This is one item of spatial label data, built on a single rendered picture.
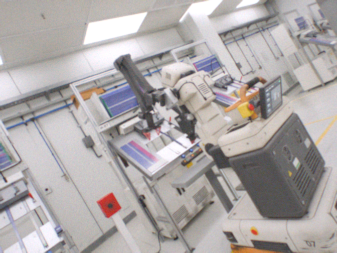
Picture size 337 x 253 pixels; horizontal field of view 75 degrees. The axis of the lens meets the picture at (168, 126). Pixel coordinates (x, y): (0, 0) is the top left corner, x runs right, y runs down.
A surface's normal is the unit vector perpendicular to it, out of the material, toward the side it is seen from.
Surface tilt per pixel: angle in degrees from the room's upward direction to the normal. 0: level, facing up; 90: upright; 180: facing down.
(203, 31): 90
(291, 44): 90
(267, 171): 90
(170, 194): 90
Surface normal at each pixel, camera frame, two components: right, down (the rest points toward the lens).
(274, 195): -0.66, 0.40
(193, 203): 0.48, -0.27
